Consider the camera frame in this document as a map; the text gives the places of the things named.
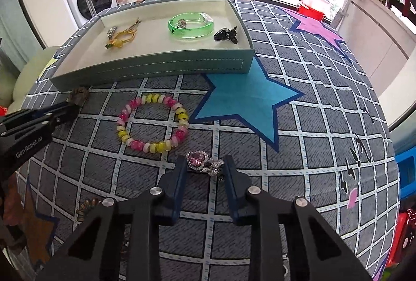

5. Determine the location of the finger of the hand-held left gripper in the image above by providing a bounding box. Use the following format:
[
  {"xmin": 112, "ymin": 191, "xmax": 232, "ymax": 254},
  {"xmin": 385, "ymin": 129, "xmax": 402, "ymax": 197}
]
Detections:
[
  {"xmin": 0, "ymin": 102, "xmax": 81, "ymax": 126},
  {"xmin": 0, "ymin": 117, "xmax": 70, "ymax": 139}
]

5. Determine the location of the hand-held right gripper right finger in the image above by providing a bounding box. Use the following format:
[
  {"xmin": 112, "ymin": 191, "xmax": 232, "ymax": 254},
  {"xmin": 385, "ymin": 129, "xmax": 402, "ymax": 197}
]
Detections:
[{"xmin": 223, "ymin": 154, "xmax": 374, "ymax": 281}]

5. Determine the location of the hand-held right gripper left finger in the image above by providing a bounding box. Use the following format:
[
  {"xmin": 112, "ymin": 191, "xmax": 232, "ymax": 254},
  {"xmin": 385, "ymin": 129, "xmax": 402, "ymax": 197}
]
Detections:
[{"xmin": 34, "ymin": 154, "xmax": 189, "ymax": 281}]

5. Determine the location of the brown woven bracelet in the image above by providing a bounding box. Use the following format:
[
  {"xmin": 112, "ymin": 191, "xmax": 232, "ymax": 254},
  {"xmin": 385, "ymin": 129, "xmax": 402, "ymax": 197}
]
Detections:
[{"xmin": 67, "ymin": 87, "xmax": 90, "ymax": 105}]

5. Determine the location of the pink heart silver brooch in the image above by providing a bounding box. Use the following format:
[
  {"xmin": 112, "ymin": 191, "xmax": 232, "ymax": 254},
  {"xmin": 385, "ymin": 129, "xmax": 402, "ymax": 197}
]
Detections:
[{"xmin": 186, "ymin": 151, "xmax": 225, "ymax": 176}]

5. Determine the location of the yellow tassel knot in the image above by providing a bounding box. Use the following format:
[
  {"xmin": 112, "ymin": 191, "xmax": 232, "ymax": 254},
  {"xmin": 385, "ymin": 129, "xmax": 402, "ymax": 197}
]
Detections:
[{"xmin": 105, "ymin": 18, "xmax": 142, "ymax": 48}]

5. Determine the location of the green jewelry tray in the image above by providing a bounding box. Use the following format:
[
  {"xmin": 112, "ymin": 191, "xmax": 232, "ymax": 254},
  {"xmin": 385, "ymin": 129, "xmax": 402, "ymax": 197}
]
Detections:
[{"xmin": 50, "ymin": 0, "xmax": 256, "ymax": 91}]

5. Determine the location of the green translucent bangle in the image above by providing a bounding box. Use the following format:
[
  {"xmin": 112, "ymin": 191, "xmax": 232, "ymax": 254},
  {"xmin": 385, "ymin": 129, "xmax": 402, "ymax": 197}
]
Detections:
[{"xmin": 168, "ymin": 12, "xmax": 215, "ymax": 41}]

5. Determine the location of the black hair claw clip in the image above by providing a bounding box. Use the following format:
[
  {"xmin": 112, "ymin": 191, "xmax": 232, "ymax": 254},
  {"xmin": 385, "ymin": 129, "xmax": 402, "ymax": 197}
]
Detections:
[{"xmin": 214, "ymin": 26, "xmax": 239, "ymax": 43}]

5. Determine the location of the pale green sofa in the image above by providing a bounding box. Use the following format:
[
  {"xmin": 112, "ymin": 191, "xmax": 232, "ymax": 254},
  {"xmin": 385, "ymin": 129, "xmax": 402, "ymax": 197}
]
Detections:
[{"xmin": 0, "ymin": 47, "xmax": 61, "ymax": 113}]

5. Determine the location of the blue plastic stool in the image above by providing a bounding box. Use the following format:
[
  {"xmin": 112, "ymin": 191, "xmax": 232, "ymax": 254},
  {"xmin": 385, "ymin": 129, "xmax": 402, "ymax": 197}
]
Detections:
[{"xmin": 395, "ymin": 153, "xmax": 416, "ymax": 200}]

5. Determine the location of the red plastic stool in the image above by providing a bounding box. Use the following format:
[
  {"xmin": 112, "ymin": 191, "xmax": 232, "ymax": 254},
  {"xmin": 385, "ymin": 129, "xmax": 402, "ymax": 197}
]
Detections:
[{"xmin": 390, "ymin": 210, "xmax": 416, "ymax": 269}]

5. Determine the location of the beige low cabinet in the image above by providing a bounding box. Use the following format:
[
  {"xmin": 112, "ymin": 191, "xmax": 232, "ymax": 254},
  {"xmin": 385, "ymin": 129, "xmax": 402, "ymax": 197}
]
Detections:
[{"xmin": 338, "ymin": 0, "xmax": 416, "ymax": 80}]

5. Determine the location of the pink yellow bead bracelet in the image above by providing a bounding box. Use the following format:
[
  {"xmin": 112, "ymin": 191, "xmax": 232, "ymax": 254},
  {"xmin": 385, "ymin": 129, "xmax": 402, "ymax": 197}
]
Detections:
[{"xmin": 116, "ymin": 93, "xmax": 190, "ymax": 153}]

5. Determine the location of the brown wooden bead bracelet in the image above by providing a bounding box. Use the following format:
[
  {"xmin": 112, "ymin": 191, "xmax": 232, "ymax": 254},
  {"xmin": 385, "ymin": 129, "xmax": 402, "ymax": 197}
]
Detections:
[{"xmin": 76, "ymin": 198, "xmax": 101, "ymax": 220}]

